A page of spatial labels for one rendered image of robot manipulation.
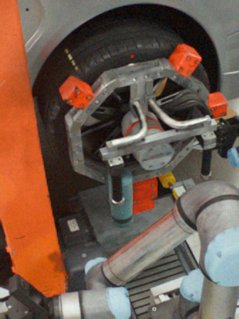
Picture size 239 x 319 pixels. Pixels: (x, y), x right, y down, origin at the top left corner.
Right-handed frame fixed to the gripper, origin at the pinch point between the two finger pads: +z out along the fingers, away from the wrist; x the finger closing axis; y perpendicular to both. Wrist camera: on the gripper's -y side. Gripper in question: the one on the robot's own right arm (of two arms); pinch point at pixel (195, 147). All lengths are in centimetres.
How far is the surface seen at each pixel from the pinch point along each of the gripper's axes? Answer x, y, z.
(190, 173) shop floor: -67, -72, -26
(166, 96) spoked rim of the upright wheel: -19.5, 12.3, 2.1
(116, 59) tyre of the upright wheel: -14.0, 37.2, 21.6
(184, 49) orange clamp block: -7.9, 37.5, -2.0
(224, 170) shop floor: -62, -73, -44
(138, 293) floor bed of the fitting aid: -6, -78, 29
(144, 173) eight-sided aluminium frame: -13.5, -15.8, 16.6
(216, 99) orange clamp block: -12.1, 9.7, -15.9
